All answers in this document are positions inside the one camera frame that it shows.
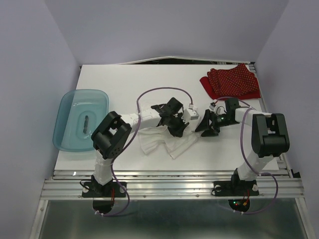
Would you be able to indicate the aluminium rail frame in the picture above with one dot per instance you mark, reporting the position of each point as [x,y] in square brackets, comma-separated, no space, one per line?
[163,185]

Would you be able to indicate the white ruffled skirt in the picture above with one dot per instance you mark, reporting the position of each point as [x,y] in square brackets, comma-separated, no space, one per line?
[151,136]

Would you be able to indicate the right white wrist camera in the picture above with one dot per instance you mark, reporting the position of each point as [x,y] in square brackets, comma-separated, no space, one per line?
[214,107]

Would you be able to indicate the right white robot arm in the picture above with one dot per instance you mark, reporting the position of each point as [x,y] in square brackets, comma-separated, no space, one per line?
[269,134]

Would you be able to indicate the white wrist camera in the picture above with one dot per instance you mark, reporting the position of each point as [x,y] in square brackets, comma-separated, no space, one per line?
[214,107]
[191,116]

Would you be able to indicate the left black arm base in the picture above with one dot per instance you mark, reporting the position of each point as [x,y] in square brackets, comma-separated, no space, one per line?
[104,196]

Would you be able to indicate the teal plastic bin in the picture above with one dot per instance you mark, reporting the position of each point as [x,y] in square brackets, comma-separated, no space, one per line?
[79,114]

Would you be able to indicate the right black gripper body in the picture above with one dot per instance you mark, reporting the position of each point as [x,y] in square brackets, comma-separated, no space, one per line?
[222,120]

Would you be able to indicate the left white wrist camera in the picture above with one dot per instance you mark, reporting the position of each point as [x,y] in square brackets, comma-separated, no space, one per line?
[191,116]

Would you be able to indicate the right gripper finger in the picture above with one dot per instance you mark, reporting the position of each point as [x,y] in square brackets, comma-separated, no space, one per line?
[210,133]
[204,125]

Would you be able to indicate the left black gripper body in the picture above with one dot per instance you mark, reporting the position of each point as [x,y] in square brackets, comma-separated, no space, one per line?
[175,120]

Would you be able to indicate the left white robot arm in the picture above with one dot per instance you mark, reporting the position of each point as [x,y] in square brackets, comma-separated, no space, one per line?
[113,135]

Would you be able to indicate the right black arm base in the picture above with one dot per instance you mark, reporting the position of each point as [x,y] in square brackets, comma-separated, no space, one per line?
[239,190]

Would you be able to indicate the red polka dot skirt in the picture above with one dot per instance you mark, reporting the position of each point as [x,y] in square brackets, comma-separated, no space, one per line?
[238,82]

